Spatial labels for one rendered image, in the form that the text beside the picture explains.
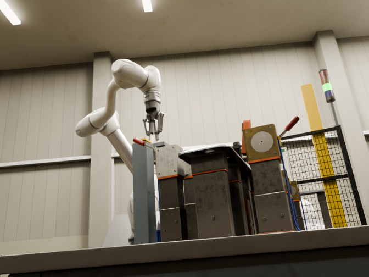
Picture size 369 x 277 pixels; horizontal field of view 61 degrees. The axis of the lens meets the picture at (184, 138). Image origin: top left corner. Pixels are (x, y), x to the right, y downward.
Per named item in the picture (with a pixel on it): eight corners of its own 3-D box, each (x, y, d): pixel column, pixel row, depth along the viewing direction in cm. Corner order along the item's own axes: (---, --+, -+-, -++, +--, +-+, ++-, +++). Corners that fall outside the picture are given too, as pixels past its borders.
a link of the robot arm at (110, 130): (146, 214, 213) (160, 197, 231) (163, 208, 204) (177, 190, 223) (80, 119, 203) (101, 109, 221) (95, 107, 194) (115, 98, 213)
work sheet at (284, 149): (293, 182, 253) (286, 147, 263) (265, 187, 260) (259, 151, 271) (293, 183, 254) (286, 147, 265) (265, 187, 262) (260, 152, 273)
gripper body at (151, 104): (141, 104, 160) (141, 121, 157) (153, 99, 155) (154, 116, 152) (151, 109, 166) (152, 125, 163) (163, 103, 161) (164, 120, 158)
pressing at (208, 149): (236, 143, 99) (235, 138, 100) (171, 155, 106) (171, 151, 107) (280, 198, 220) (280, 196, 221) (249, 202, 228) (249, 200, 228)
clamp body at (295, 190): (313, 239, 179) (301, 179, 192) (291, 241, 183) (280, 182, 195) (313, 239, 185) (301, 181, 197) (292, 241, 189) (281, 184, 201)
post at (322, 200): (335, 237, 195) (324, 190, 205) (326, 238, 196) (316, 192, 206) (334, 237, 199) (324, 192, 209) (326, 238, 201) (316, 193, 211)
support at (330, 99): (342, 123, 250) (327, 67, 268) (333, 126, 252) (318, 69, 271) (342, 127, 256) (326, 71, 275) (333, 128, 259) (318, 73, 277)
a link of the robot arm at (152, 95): (152, 88, 157) (152, 98, 155) (164, 94, 164) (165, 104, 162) (139, 94, 162) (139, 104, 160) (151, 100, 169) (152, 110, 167)
